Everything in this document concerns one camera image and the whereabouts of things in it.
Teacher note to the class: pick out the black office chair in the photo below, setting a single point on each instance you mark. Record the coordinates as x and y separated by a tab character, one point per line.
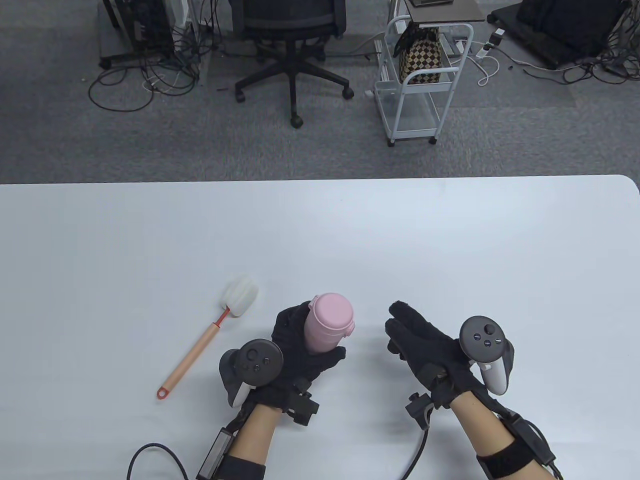
290	20

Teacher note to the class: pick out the black left hand controller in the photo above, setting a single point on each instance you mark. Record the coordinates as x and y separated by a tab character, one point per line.
255	362

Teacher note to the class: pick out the pink thermos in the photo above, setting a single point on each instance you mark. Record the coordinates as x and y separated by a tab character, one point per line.
322	342

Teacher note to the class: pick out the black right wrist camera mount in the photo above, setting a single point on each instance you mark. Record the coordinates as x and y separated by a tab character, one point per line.
419	410

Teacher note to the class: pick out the black computer rack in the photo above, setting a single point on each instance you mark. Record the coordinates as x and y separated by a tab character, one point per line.
140	25

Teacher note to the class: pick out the black left forearm sensor box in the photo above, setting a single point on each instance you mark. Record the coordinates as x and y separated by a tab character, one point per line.
215	452

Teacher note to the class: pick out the black flat platform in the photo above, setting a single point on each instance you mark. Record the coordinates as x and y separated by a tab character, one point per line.
565	30

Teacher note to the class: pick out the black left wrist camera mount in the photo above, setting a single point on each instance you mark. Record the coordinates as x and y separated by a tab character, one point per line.
302	405

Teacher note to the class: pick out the person's left hand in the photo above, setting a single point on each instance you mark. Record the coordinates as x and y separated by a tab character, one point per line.
295	365

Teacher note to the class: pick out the person's left forearm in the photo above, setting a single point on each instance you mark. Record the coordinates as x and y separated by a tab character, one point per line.
252	432

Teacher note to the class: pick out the black right forearm sensor box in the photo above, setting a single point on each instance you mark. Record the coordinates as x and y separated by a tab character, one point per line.
532	437

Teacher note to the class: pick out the white power strip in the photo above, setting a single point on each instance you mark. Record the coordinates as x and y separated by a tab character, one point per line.
492	40

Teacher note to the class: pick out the checkered woven bag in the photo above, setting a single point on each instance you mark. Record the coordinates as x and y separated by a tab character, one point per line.
420	57

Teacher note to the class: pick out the white rolling cart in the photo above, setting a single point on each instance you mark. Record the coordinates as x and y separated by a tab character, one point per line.
407	110

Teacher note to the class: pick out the pink thermos lid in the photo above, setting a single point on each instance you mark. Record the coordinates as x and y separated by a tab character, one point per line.
332	312

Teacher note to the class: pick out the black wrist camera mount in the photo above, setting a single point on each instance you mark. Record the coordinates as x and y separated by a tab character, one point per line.
419	410
302	405

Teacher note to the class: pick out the person's right hand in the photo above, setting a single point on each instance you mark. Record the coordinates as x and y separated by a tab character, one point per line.
425	345

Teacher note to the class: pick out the brown small table top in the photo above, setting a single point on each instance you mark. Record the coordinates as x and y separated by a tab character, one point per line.
445	12

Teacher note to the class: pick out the person's right forearm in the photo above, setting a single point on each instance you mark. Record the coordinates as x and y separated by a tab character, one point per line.
482	425

